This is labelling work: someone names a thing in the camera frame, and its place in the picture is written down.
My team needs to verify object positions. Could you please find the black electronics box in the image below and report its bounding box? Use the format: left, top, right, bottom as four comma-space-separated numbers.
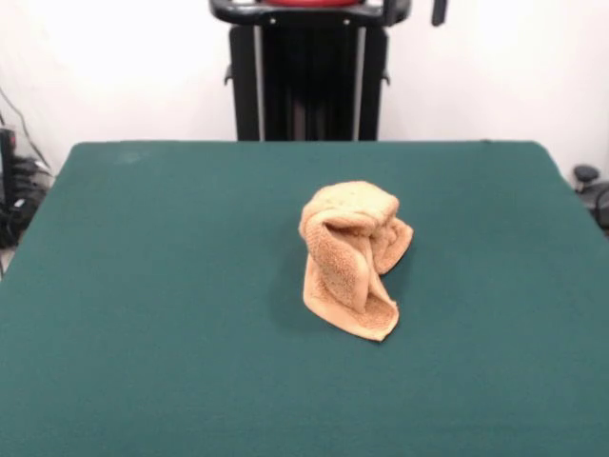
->
0, 126, 19, 206

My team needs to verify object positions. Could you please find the dark green table cloth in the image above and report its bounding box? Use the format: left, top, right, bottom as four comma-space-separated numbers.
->
0, 139, 609, 457

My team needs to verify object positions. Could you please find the grey wall cable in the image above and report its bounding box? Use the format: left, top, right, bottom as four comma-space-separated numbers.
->
0, 87, 51, 169

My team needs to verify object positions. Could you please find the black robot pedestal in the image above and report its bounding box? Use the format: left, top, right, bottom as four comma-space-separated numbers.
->
207, 0, 411, 143

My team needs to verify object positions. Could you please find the black cable bundle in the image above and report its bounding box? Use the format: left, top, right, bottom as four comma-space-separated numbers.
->
0, 155, 57, 249

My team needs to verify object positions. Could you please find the orange terry towel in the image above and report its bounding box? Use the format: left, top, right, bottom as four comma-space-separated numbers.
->
298, 180, 415, 343

